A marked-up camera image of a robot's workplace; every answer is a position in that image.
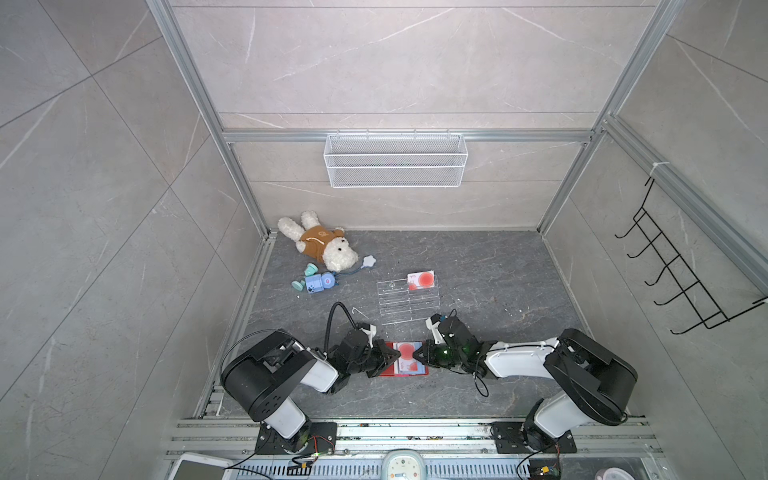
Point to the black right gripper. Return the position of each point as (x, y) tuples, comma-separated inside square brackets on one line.
[(428, 349)]

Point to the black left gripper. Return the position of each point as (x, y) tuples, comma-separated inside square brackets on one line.
[(386, 356)]

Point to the red leather card holder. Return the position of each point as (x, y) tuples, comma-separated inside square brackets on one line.
[(390, 366)]

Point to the clear acrylic tiered card stand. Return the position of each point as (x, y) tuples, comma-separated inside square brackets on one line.
[(399, 305)]

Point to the white card red circle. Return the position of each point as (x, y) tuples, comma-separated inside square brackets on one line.
[(421, 280)]

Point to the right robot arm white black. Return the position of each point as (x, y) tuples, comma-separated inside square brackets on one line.
[(595, 383)]

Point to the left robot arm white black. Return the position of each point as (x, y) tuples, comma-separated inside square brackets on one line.
[(262, 379)]

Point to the teal toy piece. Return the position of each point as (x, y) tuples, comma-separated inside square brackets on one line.
[(310, 270)]

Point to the white teddy bear brown shirt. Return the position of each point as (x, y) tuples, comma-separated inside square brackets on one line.
[(329, 247)]

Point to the white round device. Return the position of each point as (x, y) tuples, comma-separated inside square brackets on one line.
[(403, 464)]

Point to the white tablet corner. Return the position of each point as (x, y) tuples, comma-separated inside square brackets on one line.
[(194, 466)]

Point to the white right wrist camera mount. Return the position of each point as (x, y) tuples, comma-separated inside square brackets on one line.
[(432, 324)]

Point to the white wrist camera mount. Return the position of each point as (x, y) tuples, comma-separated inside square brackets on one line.
[(369, 331), (432, 324)]

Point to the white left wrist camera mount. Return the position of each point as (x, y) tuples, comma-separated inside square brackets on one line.
[(369, 331)]

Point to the blue toy camera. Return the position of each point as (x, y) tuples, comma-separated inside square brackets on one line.
[(320, 282)]

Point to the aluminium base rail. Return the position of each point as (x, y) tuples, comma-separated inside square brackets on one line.
[(465, 448)]

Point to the white wire mesh basket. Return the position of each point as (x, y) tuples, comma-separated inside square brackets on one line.
[(395, 162)]

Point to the horizontal aluminium wall rail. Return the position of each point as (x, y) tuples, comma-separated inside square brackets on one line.
[(470, 135)]

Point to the black wire hook rack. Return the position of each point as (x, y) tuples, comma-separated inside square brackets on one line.
[(685, 282)]

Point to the right wall aluminium rail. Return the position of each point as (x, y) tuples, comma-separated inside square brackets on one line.
[(720, 229)]

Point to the left aluminium corner post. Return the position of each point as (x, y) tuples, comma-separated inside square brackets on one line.
[(171, 32)]

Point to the vertical aluminium corner post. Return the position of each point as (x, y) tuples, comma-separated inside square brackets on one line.
[(660, 22)]

